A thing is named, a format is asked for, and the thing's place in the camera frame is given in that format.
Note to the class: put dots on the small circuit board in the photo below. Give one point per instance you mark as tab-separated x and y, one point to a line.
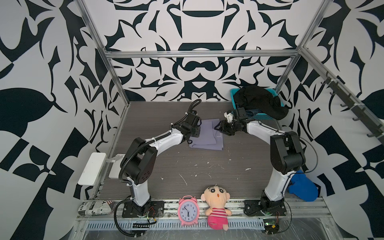
271	227

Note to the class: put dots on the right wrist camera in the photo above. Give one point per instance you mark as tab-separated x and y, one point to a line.
229	116

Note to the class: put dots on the grey wall hook rail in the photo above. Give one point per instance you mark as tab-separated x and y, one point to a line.
361	111

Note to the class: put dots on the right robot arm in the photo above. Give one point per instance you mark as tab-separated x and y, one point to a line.
286	152

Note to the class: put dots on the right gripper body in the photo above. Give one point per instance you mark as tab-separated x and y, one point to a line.
229	128

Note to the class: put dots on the folded newspaper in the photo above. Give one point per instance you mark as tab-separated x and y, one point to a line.
96	208

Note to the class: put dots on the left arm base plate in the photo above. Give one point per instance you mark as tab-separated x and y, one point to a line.
151	209

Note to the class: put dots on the white rectangular panel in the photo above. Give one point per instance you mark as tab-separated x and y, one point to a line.
116	168
92	169

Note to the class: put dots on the lavender skirt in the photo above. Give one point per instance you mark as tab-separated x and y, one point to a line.
209	138

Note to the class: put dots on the plush doll pink shirt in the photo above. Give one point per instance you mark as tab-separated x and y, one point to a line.
217	215

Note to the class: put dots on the pink alarm clock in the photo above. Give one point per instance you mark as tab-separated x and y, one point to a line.
188	211

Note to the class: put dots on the blue cloth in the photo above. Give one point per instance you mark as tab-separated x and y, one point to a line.
303	187

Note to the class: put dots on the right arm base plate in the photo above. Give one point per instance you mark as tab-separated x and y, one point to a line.
264	207

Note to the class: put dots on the black garment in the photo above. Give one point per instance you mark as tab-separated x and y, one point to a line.
257	98

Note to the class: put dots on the teal plastic basket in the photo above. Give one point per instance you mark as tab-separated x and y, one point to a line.
253	114

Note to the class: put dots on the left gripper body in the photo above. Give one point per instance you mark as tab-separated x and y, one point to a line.
195	133

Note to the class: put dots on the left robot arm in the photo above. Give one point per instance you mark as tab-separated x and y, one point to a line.
139	161

